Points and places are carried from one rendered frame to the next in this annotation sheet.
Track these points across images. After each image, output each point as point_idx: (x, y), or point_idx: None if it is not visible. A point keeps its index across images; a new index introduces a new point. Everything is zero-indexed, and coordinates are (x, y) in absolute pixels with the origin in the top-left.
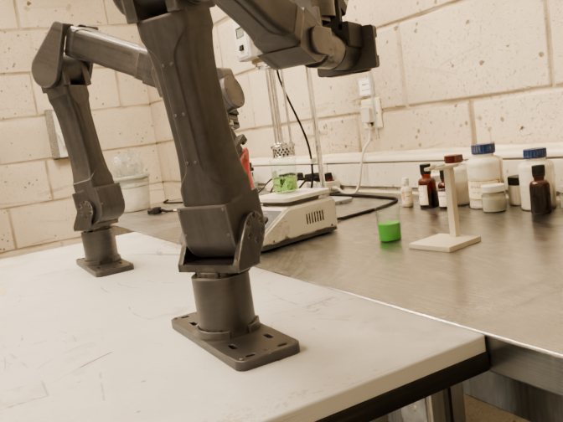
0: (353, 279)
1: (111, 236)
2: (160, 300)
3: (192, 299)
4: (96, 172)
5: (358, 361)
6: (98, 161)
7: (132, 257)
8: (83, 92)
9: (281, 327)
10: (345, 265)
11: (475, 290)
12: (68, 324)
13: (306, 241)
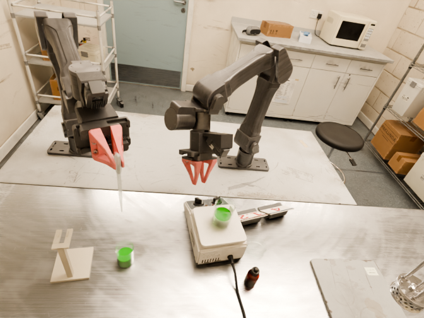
0: (84, 198)
1: (240, 154)
2: (147, 155)
3: (135, 160)
4: (243, 124)
5: (24, 156)
6: (248, 120)
7: (252, 175)
8: (265, 84)
9: (69, 159)
10: (108, 211)
11: (11, 209)
12: (151, 135)
13: (185, 234)
